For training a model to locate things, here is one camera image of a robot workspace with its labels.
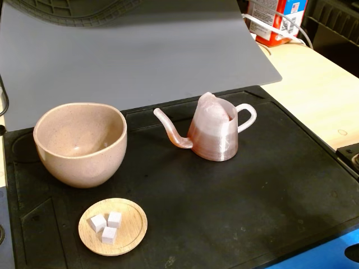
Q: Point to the translucent pink plastic kettle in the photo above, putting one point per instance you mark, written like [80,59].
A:
[216,134]

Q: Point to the beige speckled ceramic cup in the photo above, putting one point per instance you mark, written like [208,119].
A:
[81,165]

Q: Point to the black rubber work mat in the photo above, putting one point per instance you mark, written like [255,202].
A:
[213,201]

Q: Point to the smooth grey silicone sheet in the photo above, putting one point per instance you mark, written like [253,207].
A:
[126,61]

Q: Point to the round wooden coaster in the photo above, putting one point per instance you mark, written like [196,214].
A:
[131,227]

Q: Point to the white sugar cube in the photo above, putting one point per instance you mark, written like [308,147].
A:
[98,223]
[109,236]
[114,220]

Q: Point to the red white cardboard box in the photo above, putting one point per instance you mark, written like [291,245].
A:
[266,19]

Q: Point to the dark grey textured rubber mat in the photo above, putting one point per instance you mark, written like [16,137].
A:
[73,12]

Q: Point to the blue plastic board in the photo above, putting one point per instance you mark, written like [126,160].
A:
[317,252]

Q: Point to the black plastic crate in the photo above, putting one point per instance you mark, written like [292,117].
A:
[333,22]

